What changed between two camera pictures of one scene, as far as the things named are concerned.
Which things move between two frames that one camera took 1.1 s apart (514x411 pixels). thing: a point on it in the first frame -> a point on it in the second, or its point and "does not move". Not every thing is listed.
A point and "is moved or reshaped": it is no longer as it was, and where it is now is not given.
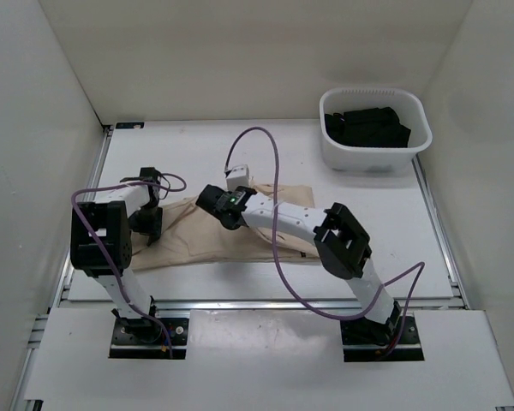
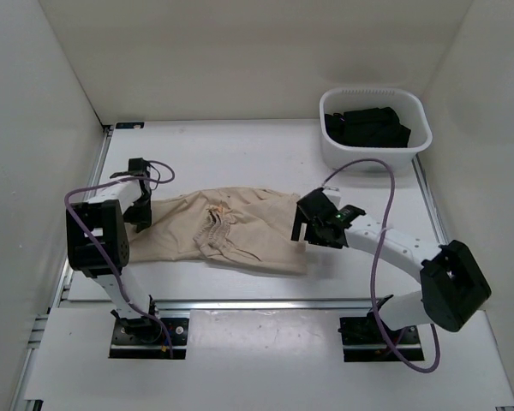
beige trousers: [188, 237] is moved or reshaped
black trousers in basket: [378, 127] does not move
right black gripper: [230, 193] -> [299, 219]
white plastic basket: [408, 104] does not move
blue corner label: [132, 125] does not move
